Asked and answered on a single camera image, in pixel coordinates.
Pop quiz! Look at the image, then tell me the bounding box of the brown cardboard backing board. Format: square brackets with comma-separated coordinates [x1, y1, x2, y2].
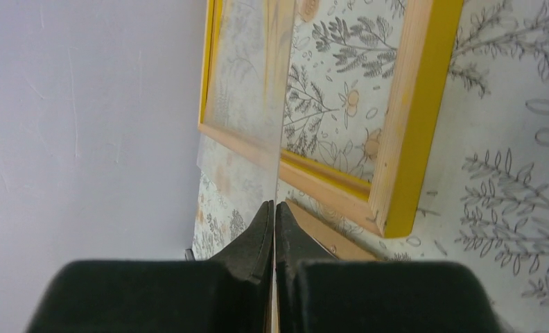
[270, 200, 377, 332]

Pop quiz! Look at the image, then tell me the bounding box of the floral patterned table mat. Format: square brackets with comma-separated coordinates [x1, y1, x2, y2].
[192, 1, 549, 332]

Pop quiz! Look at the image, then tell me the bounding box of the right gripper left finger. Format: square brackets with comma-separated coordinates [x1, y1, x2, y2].
[27, 201, 275, 332]

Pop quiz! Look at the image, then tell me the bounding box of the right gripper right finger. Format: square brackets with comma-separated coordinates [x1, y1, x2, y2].
[274, 203, 501, 332]

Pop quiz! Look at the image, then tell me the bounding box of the clear acrylic sheet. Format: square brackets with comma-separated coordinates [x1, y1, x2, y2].
[198, 1, 296, 221]

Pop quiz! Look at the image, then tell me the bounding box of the yellow wooden picture frame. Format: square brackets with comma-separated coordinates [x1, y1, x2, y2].
[198, 1, 463, 239]

